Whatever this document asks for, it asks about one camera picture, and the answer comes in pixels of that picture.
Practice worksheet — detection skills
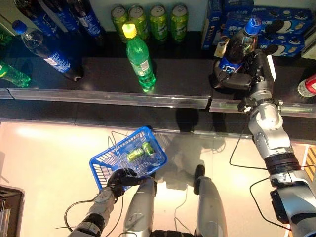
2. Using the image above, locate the black robot waist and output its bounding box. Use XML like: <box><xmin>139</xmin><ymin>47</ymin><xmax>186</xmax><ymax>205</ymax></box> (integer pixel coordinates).
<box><xmin>148</xmin><ymin>229</ymin><xmax>198</xmax><ymax>237</ymax></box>

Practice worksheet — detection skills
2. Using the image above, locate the clear water bottle red cap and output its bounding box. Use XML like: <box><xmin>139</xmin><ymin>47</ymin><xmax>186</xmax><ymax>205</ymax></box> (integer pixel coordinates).
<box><xmin>297</xmin><ymin>74</ymin><xmax>316</xmax><ymax>98</ymax></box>

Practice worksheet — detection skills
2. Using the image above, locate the small blue Oreo box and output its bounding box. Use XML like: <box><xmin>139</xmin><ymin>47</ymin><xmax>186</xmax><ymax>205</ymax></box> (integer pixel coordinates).
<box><xmin>223</xmin><ymin>0</ymin><xmax>255</xmax><ymax>10</ymax></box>
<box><xmin>201</xmin><ymin>0</ymin><xmax>224</xmax><ymax>50</ymax></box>

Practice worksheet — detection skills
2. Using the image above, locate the silver left robot leg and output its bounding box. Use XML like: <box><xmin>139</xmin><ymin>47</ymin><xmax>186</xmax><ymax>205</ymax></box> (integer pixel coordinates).
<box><xmin>122</xmin><ymin>175</ymin><xmax>158</xmax><ymax>237</ymax></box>

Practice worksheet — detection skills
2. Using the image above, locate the wide blue Oreo box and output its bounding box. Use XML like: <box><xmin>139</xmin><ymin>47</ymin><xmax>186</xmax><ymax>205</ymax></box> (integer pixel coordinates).
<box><xmin>256</xmin><ymin>34</ymin><xmax>306</xmax><ymax>58</ymax></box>
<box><xmin>222</xmin><ymin>6</ymin><xmax>313</xmax><ymax>40</ymax></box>

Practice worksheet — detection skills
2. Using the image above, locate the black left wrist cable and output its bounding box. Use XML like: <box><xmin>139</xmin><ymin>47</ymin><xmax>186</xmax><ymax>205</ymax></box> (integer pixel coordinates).
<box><xmin>54</xmin><ymin>195</ymin><xmax>124</xmax><ymax>237</ymax></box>

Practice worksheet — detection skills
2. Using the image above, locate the blue plastic shopping basket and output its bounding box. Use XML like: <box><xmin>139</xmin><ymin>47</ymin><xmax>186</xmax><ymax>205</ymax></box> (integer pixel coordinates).
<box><xmin>89</xmin><ymin>126</ymin><xmax>168</xmax><ymax>192</ymax></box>

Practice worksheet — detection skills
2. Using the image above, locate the dark cabinet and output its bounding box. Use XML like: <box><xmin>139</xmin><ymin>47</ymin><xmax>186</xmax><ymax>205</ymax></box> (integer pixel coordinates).
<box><xmin>0</xmin><ymin>184</ymin><xmax>25</xmax><ymax>237</ymax></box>

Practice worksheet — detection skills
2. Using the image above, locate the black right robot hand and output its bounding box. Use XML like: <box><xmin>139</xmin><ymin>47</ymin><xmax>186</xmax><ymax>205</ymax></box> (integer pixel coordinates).
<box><xmin>212</xmin><ymin>49</ymin><xmax>277</xmax><ymax>94</ymax></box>

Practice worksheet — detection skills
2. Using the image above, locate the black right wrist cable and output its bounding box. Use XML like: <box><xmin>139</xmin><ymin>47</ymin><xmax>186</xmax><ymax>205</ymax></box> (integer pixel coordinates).
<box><xmin>229</xmin><ymin>115</ymin><xmax>293</xmax><ymax>232</ymax></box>

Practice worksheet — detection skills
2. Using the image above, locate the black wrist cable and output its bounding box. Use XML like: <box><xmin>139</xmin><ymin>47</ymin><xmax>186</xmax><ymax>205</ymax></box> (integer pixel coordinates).
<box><xmin>54</xmin><ymin>195</ymin><xmax>124</xmax><ymax>237</ymax></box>
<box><xmin>229</xmin><ymin>115</ymin><xmax>293</xmax><ymax>232</ymax></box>

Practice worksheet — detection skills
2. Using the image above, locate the green Sprite bottle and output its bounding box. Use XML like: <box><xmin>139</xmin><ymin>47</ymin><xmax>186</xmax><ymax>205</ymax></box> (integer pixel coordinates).
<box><xmin>0</xmin><ymin>59</ymin><xmax>32</xmax><ymax>88</ymax></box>
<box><xmin>122</xmin><ymin>22</ymin><xmax>157</xmax><ymax>93</ymax></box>
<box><xmin>0</xmin><ymin>24</ymin><xmax>13</xmax><ymax>47</ymax></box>

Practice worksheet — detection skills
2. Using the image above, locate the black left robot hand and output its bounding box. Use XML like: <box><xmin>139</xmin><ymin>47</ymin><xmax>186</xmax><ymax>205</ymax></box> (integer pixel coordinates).
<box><xmin>106</xmin><ymin>168</ymin><xmax>149</xmax><ymax>198</ymax></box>

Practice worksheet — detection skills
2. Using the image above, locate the small beige card box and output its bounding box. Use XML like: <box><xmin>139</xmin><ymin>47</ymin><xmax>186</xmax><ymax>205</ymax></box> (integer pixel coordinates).
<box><xmin>214</xmin><ymin>41</ymin><xmax>227</xmax><ymax>59</ymax></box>

